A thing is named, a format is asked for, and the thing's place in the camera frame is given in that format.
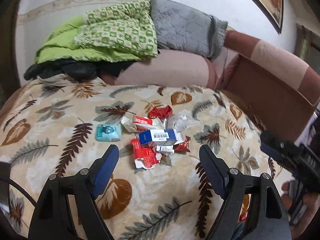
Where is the white red torn packet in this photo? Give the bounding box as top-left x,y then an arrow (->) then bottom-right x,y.
120,115 -> 165,133

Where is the person right hand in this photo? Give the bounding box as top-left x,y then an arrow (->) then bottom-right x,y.
281,181 -> 319,239

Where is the teal tissue pack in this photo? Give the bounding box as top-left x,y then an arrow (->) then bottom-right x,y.
95,124 -> 122,142

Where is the red torn carton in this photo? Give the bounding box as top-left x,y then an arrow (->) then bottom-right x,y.
131,139 -> 162,170

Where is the leaf pattern beige blanket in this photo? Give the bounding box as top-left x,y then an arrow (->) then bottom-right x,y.
1,75 -> 290,239

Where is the white cream tube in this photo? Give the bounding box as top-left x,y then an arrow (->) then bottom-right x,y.
156,145 -> 175,154

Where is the blue white medicine box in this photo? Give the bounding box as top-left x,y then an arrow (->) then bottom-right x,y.
138,129 -> 185,147

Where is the small red foil wrapper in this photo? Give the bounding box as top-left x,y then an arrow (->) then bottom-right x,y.
174,136 -> 190,153

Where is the crumpled red wrapper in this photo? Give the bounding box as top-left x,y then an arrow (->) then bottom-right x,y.
148,105 -> 173,119

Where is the black clothing pile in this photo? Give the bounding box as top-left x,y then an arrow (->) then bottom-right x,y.
24,59 -> 135,82

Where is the pink bolster pillow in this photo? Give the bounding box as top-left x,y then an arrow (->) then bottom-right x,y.
100,49 -> 216,88

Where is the green patterned quilt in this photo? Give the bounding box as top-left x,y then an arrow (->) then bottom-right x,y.
35,0 -> 158,64

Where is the grey quilted pillow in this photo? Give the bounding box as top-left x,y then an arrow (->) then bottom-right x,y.
151,0 -> 228,59

